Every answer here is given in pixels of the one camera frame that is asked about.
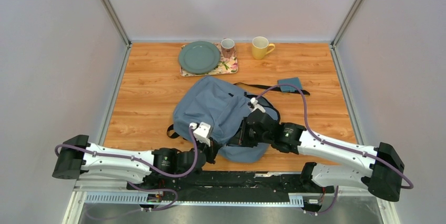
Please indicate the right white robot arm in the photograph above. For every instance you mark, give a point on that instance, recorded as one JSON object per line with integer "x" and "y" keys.
{"x": 379, "y": 170}

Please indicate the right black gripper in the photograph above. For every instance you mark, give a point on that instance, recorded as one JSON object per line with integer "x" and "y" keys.
{"x": 243, "y": 139}

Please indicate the blue fabric backpack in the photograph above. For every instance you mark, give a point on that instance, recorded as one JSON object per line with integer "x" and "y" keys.
{"x": 223, "y": 105}

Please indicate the green ceramic plate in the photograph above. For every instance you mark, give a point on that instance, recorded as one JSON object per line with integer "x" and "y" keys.
{"x": 199, "y": 57}

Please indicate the teal wallet notebook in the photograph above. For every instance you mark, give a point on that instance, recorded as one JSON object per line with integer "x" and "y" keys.
{"x": 289, "y": 85}

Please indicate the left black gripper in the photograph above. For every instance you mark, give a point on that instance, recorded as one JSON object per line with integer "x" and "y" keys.
{"x": 211, "y": 147}

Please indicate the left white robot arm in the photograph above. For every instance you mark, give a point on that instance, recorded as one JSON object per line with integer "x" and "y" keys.
{"x": 77, "y": 156}

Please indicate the floral serving tray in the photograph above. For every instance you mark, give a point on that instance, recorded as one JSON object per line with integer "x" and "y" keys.
{"x": 225, "y": 66}

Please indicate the yellow ceramic mug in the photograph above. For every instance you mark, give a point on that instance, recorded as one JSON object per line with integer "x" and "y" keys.
{"x": 261, "y": 47}

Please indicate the pink patterned mug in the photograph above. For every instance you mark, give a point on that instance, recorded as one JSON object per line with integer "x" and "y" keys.
{"x": 227, "y": 46}

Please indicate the aluminium frame rail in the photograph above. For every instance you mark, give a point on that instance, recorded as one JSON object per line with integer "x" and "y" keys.
{"x": 116, "y": 201}

